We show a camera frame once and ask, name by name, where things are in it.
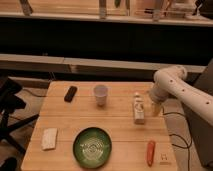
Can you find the white plastic bottle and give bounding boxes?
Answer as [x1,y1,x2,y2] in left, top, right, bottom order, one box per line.
[133,92,145,124]

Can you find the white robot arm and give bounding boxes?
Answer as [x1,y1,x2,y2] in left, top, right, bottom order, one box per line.
[149,65,213,126]

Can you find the green ceramic bowl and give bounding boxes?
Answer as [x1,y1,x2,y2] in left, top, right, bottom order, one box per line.
[73,127,112,169]

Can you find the orange carrot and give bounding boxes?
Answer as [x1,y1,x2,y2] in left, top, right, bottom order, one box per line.
[146,141,156,167]

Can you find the white paper cup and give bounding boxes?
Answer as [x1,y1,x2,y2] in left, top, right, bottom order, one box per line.
[93,85,108,106]

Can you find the wooden table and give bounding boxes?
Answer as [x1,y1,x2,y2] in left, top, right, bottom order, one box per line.
[21,81,178,171]

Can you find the black rectangular block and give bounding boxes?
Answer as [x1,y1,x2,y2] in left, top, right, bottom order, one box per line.
[64,86,77,102]

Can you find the black office chair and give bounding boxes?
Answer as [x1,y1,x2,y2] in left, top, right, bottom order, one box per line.
[0,76,40,171]

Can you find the long grey shelf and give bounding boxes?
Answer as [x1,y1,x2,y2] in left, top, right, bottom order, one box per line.
[0,53,206,81]

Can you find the black cable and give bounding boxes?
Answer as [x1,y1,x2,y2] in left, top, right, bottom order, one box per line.
[162,106,193,171]

